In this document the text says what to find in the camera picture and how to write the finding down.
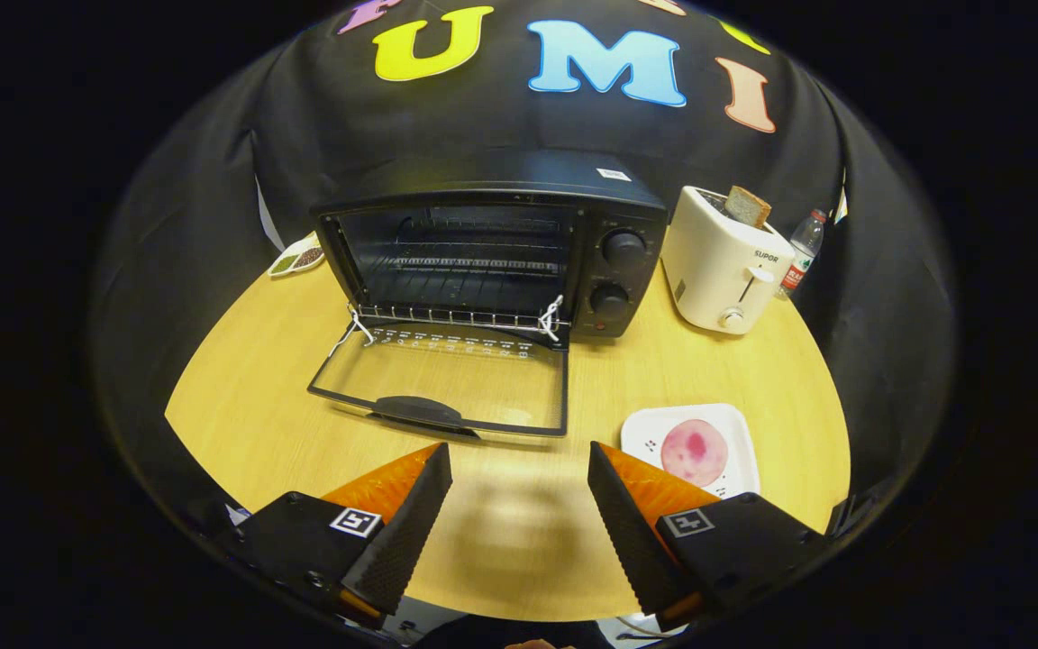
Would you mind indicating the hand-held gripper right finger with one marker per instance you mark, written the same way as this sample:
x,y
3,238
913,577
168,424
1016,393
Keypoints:
x,y
632,541

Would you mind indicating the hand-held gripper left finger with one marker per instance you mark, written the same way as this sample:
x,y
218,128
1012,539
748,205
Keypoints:
x,y
402,550

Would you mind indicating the pink ham slice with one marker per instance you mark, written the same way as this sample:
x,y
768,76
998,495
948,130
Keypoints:
x,y
695,455

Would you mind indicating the white square plate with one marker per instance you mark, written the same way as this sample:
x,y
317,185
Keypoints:
x,y
654,433

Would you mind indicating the black toaster oven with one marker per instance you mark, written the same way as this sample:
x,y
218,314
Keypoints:
x,y
474,176

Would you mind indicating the metal oven rack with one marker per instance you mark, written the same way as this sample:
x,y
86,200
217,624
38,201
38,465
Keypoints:
x,y
456,315

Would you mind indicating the white toaster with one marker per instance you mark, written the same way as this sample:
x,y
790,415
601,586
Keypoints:
x,y
717,270

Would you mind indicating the white divided dish with beans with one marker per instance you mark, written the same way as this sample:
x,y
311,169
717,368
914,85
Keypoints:
x,y
298,260

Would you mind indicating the plastic bottle red label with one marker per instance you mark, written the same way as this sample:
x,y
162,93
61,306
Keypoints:
x,y
803,248

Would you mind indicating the brown bread slice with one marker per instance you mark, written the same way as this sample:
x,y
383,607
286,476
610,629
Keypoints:
x,y
747,207

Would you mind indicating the black backdrop cloth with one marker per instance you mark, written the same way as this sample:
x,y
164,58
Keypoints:
x,y
213,225

